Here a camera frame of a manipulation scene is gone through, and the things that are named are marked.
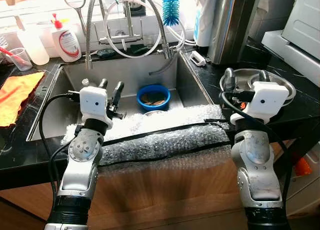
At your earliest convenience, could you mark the orange cloth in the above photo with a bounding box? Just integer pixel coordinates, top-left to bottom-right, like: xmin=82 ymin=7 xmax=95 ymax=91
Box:
xmin=0 ymin=71 xmax=46 ymax=128

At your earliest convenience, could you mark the black sponge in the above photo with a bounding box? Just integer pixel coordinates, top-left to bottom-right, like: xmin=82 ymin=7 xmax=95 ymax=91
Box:
xmin=97 ymin=49 xmax=117 ymax=58

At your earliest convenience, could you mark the steel wire ring utensil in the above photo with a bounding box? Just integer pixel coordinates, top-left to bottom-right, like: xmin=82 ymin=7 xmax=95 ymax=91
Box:
xmin=62 ymin=0 xmax=87 ymax=26

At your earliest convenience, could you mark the clear plastic cup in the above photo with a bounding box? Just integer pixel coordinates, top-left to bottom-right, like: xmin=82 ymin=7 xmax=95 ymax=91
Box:
xmin=4 ymin=47 xmax=33 ymax=72

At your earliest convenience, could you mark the tall steel canister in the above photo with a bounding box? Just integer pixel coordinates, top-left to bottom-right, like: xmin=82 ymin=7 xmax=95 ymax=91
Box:
xmin=207 ymin=0 xmax=262 ymax=66

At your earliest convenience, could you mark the small white plastic device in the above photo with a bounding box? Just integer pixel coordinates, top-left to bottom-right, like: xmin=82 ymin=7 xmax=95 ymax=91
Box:
xmin=189 ymin=50 xmax=207 ymax=67

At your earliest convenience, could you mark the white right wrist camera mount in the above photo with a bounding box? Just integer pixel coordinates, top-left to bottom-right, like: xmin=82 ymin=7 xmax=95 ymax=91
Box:
xmin=243 ymin=82 xmax=290 ymax=125

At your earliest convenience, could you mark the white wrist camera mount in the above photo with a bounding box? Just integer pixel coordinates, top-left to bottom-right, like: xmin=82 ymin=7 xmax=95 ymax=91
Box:
xmin=79 ymin=86 xmax=112 ymax=123
xmin=243 ymin=82 xmax=290 ymax=125

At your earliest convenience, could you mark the shiny steel bowl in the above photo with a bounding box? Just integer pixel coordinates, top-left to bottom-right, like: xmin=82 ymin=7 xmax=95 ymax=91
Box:
xmin=248 ymin=73 xmax=296 ymax=98

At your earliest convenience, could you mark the stainless steel sink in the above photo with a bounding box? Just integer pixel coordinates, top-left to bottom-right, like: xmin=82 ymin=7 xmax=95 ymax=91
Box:
xmin=26 ymin=55 xmax=221 ymax=141

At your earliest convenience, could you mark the large steel plate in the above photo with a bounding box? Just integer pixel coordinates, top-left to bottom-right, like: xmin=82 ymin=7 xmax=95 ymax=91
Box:
xmin=220 ymin=68 xmax=297 ymax=107

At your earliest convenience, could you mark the steel dish in sink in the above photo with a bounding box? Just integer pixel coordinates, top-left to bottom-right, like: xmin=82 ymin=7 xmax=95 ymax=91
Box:
xmin=142 ymin=110 xmax=168 ymax=117

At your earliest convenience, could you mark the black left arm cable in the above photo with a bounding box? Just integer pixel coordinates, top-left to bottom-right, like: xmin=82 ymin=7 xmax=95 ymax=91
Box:
xmin=38 ymin=90 xmax=83 ymax=216

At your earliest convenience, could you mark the white drawer unit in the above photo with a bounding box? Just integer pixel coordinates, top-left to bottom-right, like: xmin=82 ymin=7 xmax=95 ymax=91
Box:
xmin=280 ymin=140 xmax=320 ymax=221

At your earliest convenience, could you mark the white red pump soap bottle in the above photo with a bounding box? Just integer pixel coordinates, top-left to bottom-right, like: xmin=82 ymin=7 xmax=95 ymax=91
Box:
xmin=50 ymin=13 xmax=82 ymax=62

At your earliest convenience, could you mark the blue bottle brush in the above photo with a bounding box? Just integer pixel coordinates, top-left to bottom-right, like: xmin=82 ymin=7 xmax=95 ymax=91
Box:
xmin=161 ymin=0 xmax=181 ymax=27

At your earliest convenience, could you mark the blue round bowl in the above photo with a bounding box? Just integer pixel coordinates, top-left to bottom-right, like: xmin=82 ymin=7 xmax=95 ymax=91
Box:
xmin=136 ymin=84 xmax=171 ymax=112

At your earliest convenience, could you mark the clear bubble wrap sheet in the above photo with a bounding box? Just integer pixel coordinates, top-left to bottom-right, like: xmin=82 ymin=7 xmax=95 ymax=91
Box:
xmin=61 ymin=104 xmax=236 ymax=167

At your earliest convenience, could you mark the steel spring pull-down faucet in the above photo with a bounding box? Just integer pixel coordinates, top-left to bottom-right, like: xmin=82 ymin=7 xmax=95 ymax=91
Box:
xmin=84 ymin=0 xmax=173 ymax=71

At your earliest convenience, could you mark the white countertop appliance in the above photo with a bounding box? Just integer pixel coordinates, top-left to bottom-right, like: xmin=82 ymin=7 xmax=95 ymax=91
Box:
xmin=261 ymin=0 xmax=320 ymax=86

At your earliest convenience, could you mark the small orange object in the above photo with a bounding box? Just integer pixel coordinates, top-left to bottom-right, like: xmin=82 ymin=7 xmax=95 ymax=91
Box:
xmin=294 ymin=157 xmax=313 ymax=177

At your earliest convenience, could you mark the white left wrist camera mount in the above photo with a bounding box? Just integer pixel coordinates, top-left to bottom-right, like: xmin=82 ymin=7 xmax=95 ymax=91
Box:
xmin=79 ymin=86 xmax=112 ymax=123

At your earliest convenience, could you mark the white bottle blue label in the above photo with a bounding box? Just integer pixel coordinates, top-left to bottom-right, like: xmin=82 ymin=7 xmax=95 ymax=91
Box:
xmin=192 ymin=0 xmax=221 ymax=48

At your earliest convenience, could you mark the white looped hose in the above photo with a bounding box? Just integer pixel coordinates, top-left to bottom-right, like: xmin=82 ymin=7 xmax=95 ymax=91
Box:
xmin=102 ymin=0 xmax=196 ymax=58

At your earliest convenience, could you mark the wooden base cabinet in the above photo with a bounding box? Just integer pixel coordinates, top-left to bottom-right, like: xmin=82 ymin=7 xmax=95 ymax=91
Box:
xmin=0 ymin=140 xmax=301 ymax=230

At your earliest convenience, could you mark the translucent white bottle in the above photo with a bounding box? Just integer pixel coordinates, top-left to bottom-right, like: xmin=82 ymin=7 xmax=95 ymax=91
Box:
xmin=15 ymin=18 xmax=51 ymax=66

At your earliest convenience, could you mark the steel tap with crossbar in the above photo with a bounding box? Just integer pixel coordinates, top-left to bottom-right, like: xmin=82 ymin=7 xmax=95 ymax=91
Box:
xmin=97 ymin=0 xmax=163 ymax=46

